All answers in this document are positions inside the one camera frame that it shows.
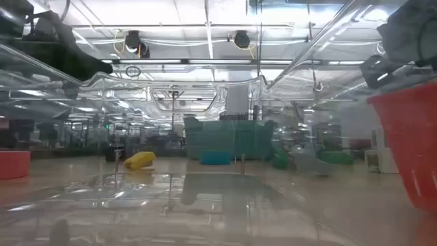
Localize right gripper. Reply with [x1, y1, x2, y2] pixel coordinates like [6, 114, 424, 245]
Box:
[360, 0, 437, 90]

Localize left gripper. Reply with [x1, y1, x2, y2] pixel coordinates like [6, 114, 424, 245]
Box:
[0, 38, 113, 82]

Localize small yellow stapler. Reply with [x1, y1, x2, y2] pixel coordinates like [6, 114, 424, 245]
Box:
[123, 151, 157, 172]

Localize silver staple remover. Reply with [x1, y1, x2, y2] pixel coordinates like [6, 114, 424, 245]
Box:
[294, 143, 339, 176]

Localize blue tape roll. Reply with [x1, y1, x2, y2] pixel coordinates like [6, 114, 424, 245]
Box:
[199, 150, 231, 166]

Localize black round ceiling device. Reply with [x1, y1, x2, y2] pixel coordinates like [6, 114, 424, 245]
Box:
[233, 29, 252, 49]
[123, 29, 151, 59]

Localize long white light bar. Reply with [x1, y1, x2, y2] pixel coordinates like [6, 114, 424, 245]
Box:
[102, 58, 366, 66]

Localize red background object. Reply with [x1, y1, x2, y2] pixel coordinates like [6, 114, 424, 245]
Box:
[348, 138, 372, 150]

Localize orange mesh basket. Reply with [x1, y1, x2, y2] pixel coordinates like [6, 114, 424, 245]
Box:
[367, 81, 437, 215]

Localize white green crate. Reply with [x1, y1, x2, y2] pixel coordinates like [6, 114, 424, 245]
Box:
[363, 148, 380, 172]

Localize white cabinet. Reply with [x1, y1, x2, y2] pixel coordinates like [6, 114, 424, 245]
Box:
[377, 146, 399, 174]

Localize red desk lamp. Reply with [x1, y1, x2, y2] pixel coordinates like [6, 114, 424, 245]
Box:
[0, 150, 31, 180]

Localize teal plastic bin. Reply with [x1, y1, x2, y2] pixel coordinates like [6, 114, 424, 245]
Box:
[183, 115, 274, 161]

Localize clear plastic container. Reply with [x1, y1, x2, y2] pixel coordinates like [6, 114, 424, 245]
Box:
[0, 0, 356, 246]

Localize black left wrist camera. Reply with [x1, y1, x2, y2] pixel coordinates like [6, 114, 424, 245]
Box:
[32, 9, 74, 46]

